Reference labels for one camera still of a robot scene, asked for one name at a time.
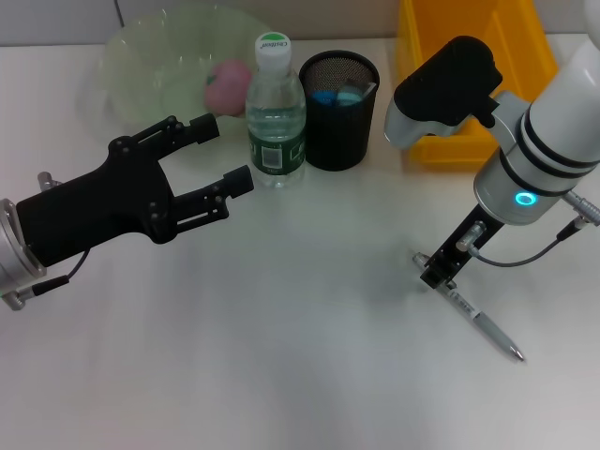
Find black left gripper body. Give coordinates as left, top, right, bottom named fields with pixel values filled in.
left=16, top=137, right=178, bottom=269

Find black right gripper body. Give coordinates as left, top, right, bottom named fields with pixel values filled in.
left=427, top=204, right=506, bottom=278

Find pink toy peach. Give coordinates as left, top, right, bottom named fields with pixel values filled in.
left=203, top=59, right=254, bottom=116

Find clear grey ballpoint pen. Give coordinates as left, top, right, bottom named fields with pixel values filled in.
left=411, top=251, right=525, bottom=363

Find clear green-label water bottle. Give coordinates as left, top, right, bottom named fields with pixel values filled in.
left=244, top=31, right=308, bottom=189

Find blue sheathed scissors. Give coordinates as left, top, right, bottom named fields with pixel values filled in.
left=311, top=88, right=362, bottom=108

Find transparent plastic ruler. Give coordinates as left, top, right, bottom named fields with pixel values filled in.
left=339, top=79, right=380, bottom=100

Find green translucent fruit bowl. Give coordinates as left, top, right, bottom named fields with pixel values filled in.
left=77, top=7, right=263, bottom=142

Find black mesh pen holder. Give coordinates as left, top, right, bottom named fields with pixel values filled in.
left=298, top=50, right=381, bottom=173

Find yellow plastic bin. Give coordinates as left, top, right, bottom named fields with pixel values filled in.
left=395, top=0, right=561, bottom=164

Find right gripper cable with plug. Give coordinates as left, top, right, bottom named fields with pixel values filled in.
left=457, top=189, right=600, bottom=267

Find gripper cable with plug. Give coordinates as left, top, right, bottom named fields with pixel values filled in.
left=457, top=189, right=600, bottom=267
left=4, top=171, right=90, bottom=310

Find left gripper cable with plug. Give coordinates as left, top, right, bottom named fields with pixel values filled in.
left=4, top=171, right=90, bottom=310

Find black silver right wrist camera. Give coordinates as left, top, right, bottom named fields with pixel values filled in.
left=383, top=36, right=505, bottom=150

